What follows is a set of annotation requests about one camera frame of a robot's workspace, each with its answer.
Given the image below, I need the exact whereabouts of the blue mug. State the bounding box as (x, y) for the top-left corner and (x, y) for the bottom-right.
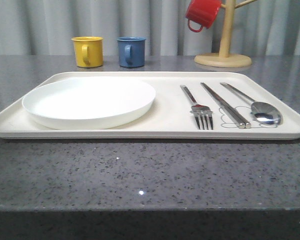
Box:
(117, 36), (146, 68)

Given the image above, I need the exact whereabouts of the silver metal fork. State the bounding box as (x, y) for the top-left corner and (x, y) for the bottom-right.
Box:
(180, 84), (214, 130)

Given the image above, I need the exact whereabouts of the wooden mug tree stand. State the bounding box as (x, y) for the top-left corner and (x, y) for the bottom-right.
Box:
(194, 0), (255, 68)

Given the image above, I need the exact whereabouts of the red mug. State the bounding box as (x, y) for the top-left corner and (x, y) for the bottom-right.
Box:
(185, 0), (222, 33)

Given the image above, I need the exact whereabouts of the white round plate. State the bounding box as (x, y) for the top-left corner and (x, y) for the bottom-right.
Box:
(22, 76), (156, 130)

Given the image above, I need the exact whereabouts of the silver metal spoon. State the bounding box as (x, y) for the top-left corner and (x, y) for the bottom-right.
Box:
(220, 82), (283, 126)

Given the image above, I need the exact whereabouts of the yellow mug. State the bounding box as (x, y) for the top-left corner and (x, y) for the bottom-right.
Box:
(71, 36), (104, 68)

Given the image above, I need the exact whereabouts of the silver metal chopstick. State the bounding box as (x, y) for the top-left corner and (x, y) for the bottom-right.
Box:
(201, 82), (252, 130)
(200, 82), (246, 130)

